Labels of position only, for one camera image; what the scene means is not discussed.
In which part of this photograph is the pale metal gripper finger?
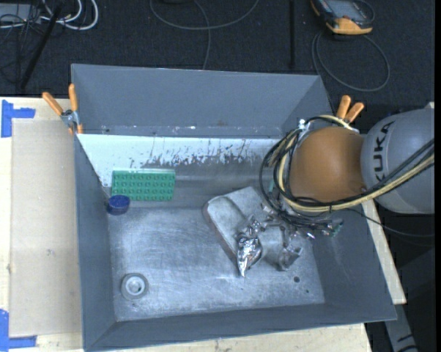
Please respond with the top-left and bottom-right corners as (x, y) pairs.
(288, 233), (305, 260)
(260, 230), (290, 272)

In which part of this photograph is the crumpled silver foil packet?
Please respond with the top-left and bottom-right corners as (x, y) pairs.
(234, 229), (263, 279)

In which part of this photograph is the grey metal bin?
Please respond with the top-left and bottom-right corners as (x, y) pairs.
(70, 63), (398, 352)

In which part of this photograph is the green studded flat plate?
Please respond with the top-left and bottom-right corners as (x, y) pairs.
(111, 169), (177, 202)

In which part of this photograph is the dark blue round cap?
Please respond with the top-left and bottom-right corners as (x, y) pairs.
(107, 194), (131, 216)

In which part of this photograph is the pale wood flat board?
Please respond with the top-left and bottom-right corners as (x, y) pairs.
(8, 118), (84, 339)

